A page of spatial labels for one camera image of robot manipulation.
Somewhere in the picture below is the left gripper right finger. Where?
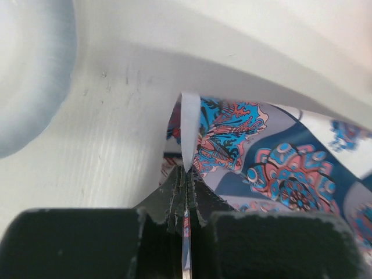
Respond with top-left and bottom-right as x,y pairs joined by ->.
185,171 -> 362,278

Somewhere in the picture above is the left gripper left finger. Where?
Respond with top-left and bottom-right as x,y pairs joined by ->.
1,167 -> 184,278

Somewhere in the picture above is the patterned placemat cloth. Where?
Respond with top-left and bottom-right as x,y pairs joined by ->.
158,91 -> 372,251

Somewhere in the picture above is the white blue-rimmed bowl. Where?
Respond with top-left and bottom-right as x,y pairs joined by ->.
1,1 -> 77,158

